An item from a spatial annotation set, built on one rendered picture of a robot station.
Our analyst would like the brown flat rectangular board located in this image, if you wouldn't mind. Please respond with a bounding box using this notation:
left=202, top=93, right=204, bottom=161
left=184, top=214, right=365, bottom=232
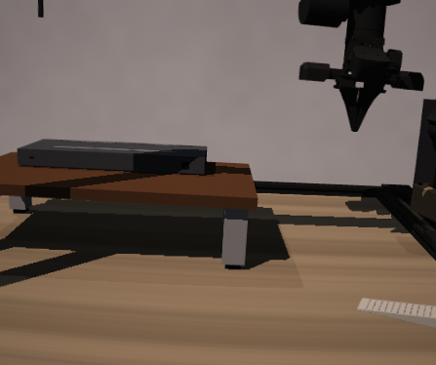
left=0, top=152, right=258, bottom=269

